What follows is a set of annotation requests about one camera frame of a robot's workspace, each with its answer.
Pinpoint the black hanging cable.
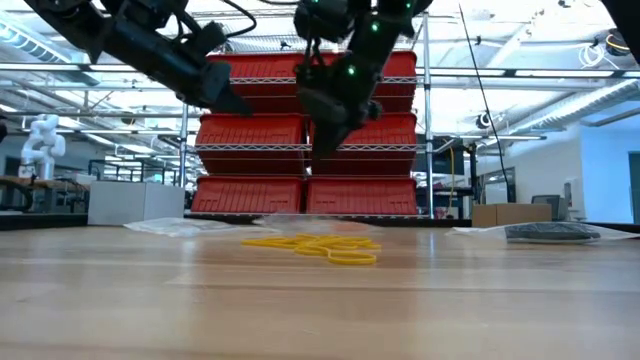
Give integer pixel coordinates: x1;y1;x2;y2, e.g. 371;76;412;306
458;2;516;204

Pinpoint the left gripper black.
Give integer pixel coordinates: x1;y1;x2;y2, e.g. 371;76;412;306
144;44;254;117

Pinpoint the black ceiling cable reel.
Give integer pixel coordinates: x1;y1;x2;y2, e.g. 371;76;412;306
593;26;634;65

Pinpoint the framed whiteboard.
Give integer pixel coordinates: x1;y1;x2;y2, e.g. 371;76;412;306
481;166;518;206

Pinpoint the white wall dispenser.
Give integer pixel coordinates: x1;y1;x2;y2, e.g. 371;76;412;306
563;176;584;212

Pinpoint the cluttered dark workbench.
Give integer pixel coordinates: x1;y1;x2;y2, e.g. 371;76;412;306
0;173;91;215

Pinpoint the black camera cable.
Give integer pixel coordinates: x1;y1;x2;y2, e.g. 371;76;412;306
169;0;259;51

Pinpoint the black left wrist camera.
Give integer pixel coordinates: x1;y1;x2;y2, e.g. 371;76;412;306
187;22;229;57

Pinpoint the brown cardboard box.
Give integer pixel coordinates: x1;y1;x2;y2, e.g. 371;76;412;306
471;202;554;233

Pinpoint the teal door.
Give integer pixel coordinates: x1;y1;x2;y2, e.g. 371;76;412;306
627;150;640;225

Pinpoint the black rubber band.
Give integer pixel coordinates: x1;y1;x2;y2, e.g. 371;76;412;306
504;222;551;245
564;223;602;245
534;222;581;245

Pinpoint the black post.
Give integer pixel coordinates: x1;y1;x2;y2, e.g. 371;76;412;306
467;141;480;220

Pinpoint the grey chair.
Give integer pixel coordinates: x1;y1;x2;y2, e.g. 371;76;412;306
529;193;571;223

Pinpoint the dark monitor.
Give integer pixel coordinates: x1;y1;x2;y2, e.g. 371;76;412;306
413;135;466;176

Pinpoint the round ceiling device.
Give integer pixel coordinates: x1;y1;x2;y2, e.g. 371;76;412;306
473;110;495;132

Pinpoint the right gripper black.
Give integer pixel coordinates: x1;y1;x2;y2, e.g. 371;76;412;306
297;59;384;160

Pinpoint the white cardboard box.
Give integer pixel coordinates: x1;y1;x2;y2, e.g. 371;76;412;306
87;180;186;227

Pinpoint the clear plastic zip bag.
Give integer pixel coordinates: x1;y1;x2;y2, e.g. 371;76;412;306
446;220;640;247
123;216;284;238
252;213;385;237

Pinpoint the yellow rubber band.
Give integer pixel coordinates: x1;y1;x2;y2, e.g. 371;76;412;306
293;232;351;257
329;233;383;251
327;248;378;266
241;235;302;250

